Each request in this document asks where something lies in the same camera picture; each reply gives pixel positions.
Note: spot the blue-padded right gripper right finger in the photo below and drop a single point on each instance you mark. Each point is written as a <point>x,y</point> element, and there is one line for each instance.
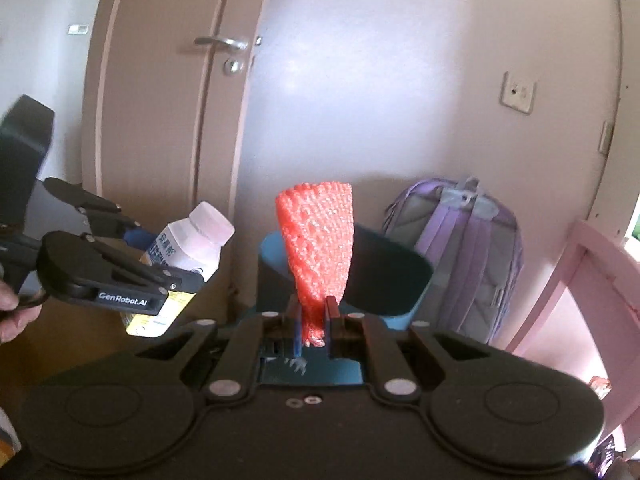
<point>365,338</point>

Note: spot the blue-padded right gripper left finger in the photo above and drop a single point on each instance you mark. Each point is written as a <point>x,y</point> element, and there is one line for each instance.
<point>263,335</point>

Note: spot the white milk bottle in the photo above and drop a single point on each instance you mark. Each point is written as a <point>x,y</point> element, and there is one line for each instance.
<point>189,249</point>

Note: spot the red foam fruit net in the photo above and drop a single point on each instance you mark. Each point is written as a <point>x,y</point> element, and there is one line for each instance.
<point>317,226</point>

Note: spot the teal plastic trash bin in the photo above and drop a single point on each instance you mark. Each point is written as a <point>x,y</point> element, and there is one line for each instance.
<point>385,279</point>

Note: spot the person's left hand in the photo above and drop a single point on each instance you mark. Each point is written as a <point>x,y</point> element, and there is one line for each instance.
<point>14,321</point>

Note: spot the purple grey backpack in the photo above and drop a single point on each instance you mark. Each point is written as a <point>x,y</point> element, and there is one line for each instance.
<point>474,245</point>

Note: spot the beige wooden door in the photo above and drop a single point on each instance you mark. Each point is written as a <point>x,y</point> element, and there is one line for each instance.
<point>159,133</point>

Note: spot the pink wooden furniture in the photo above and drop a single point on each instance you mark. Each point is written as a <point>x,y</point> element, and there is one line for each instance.
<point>586,323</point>

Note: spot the white wall switch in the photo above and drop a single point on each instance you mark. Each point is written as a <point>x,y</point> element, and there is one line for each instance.
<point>78,29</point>

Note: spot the silver door handle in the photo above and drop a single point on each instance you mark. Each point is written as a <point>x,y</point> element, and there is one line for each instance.
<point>233,65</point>

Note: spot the white wall socket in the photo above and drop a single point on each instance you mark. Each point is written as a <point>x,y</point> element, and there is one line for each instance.
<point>518,93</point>

